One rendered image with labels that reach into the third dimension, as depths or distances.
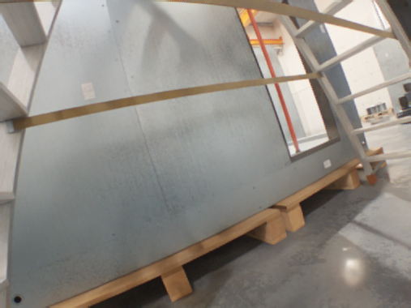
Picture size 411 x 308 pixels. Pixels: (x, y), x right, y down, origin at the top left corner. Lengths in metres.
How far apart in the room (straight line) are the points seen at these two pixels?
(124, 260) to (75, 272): 0.22
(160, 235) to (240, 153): 0.59
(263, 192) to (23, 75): 1.16
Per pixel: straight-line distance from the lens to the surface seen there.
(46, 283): 1.15
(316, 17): 0.60
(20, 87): 0.76
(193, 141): 1.07
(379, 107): 9.90
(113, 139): 1.03
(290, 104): 6.12
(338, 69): 2.12
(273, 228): 1.17
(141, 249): 1.05
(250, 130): 1.23
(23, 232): 1.12
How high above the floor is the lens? 0.54
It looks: 2 degrees down
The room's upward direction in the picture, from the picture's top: 19 degrees counter-clockwise
